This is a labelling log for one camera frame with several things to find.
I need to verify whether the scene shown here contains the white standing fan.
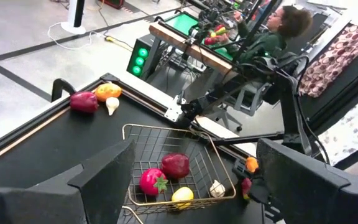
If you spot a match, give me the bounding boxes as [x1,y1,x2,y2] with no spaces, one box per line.
[60,0,87,35]

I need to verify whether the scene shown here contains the patterned pink cloth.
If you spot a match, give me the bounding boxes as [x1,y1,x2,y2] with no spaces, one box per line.
[298,23,358,99]

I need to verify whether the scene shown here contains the gold wire basket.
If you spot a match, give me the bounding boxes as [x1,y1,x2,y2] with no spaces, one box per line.
[122,123,237,215]
[121,205,145,224]

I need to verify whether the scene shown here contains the orange yellow mango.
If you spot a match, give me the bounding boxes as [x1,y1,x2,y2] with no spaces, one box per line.
[94,82,122,103]

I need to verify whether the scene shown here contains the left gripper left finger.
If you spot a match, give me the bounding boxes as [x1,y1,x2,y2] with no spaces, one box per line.
[0,139,136,224]

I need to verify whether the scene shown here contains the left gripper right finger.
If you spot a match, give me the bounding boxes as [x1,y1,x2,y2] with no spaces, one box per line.
[255,138,358,224]

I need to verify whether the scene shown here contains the white garlic bulb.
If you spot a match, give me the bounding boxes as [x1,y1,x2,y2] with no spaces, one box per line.
[105,96,120,116]
[209,179,226,198]

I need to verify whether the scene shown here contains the person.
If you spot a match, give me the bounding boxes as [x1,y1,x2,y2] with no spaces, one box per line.
[219,4,313,66]

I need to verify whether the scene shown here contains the white cable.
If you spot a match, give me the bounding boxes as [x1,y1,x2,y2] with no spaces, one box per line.
[47,21,108,51]

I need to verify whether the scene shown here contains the yellow lemon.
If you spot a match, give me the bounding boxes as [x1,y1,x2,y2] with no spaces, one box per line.
[171,186,195,210]

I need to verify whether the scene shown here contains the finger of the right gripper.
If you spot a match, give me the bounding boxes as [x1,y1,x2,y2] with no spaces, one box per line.
[231,157,249,180]
[249,177,275,215]

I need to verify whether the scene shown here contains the black aluminium table frame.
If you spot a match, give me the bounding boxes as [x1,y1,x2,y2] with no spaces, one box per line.
[0,72,180,162]

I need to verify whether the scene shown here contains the small orange fruit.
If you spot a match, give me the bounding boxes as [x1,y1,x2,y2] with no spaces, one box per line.
[246,156,260,174]

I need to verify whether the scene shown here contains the grey office chair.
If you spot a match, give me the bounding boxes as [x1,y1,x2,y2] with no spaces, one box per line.
[209,51,310,133]

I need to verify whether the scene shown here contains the computer tower green lights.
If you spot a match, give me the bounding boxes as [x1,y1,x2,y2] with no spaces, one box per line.
[126,33,158,78]

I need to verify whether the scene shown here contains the white metal bracket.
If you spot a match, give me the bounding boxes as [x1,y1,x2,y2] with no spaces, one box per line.
[163,95,186,123]

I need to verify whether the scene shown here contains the yellow plug cable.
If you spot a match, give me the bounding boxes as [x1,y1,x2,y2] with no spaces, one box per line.
[104,34,135,53]

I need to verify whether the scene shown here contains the pink red fruit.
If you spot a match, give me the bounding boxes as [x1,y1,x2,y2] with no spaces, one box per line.
[139,167,169,197]

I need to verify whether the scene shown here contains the wooden table green mat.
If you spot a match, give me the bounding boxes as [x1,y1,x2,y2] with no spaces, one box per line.
[149,11,239,75]

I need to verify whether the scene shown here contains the dark red fruit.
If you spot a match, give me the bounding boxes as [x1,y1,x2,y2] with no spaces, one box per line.
[160,152,191,179]
[70,91,99,114]

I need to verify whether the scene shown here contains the red chili pepper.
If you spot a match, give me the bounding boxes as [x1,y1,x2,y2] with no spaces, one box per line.
[241,177,254,200]

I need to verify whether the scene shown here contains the black clamp bracket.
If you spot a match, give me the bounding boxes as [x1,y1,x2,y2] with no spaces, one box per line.
[50,78,77,103]

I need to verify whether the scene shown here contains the pile of toy produce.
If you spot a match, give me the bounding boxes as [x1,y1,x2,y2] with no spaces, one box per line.
[203,24,229,46]

